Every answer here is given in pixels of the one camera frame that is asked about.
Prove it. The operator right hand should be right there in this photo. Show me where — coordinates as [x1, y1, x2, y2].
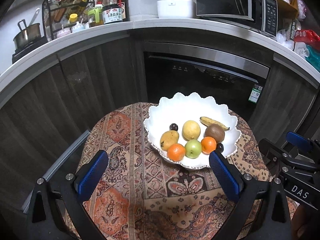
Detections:
[291, 205, 319, 239]

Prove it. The white scalloped fruit bowl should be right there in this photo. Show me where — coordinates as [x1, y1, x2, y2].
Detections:
[144, 92, 241, 170]

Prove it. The green capped bottle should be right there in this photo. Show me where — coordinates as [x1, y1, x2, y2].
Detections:
[87, 7, 103, 28]

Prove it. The yellow capped bottle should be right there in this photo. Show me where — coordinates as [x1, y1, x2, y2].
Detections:
[68, 13, 78, 23]

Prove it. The patterned paisley tablecloth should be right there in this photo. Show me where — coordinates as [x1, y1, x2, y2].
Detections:
[63, 101, 299, 240]

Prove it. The large soy sauce bottle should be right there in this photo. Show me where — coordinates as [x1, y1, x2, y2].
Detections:
[102, 0, 123, 24]

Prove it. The yellow banana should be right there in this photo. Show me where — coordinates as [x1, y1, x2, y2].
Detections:
[200, 116, 230, 131]

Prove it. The brown kiwi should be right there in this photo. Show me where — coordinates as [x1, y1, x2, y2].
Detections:
[204, 124, 225, 143]

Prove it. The green energy label sticker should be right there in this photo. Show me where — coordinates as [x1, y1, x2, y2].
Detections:
[248, 85, 263, 103]

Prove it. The black built-in dishwasher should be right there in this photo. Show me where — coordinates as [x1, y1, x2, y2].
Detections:
[144, 42, 269, 121]

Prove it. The green apple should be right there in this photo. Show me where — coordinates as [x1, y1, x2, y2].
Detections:
[184, 139, 202, 159]

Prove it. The steel saucepan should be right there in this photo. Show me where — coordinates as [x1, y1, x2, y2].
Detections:
[13, 8, 41, 50]

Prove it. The red plastic bag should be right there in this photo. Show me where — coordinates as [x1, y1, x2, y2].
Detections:
[293, 30, 319, 44]

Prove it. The dark plum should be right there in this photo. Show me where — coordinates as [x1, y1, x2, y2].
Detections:
[216, 143, 224, 153]
[169, 123, 178, 131]

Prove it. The teal plastic bag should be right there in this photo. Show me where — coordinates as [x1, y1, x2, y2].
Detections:
[306, 45, 320, 72]

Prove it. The yellow round pear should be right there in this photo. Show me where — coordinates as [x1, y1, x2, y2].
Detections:
[182, 120, 201, 141]

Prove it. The black wire spice rack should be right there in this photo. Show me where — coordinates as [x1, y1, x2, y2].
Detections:
[42, 0, 95, 41]

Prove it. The white rice cooker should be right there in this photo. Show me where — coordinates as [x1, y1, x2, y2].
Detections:
[157, 0, 196, 18]

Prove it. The orange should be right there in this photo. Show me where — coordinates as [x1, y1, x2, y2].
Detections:
[201, 137, 217, 155]

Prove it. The black microwave oven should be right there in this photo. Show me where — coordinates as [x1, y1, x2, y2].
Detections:
[196, 0, 278, 37]

